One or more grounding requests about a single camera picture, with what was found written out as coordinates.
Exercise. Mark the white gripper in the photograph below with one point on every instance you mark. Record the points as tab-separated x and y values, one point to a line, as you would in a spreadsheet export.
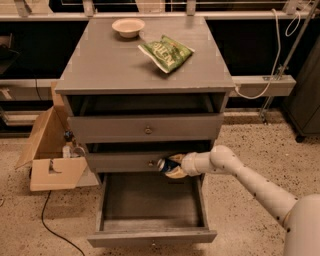
188	164

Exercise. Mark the blue pepsi can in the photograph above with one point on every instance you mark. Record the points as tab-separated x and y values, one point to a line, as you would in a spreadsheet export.
167	165

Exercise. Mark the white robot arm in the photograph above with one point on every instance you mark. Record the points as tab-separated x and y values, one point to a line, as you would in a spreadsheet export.
300	217

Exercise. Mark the grey bottom drawer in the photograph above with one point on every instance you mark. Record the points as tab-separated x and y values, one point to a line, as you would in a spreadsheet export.
150	209

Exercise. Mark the grey drawer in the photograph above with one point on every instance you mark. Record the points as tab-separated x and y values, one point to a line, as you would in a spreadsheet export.
142	118
138	156
150	209

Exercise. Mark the grey drawer cabinet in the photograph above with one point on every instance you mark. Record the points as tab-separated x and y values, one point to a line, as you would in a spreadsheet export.
107	64

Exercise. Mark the grey middle drawer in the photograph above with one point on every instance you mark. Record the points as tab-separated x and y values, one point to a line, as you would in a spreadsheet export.
138	156

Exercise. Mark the grey top drawer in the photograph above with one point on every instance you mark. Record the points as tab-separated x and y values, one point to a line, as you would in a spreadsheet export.
142	118

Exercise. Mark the green chip bag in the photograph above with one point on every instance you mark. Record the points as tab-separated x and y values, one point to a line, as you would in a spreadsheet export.
167	53

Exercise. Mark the bottle in cardboard box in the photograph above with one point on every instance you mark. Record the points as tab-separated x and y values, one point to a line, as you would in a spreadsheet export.
68	147

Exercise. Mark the open cardboard box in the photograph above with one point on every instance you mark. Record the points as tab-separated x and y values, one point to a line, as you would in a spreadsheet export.
43	152

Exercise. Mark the dark grey cart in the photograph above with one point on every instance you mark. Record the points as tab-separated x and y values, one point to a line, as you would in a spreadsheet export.
302	106

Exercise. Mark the metal leaning pole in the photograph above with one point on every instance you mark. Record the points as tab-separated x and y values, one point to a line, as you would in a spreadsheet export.
267	103

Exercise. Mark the white bowl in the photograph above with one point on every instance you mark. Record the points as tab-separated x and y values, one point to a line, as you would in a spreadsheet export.
128	27

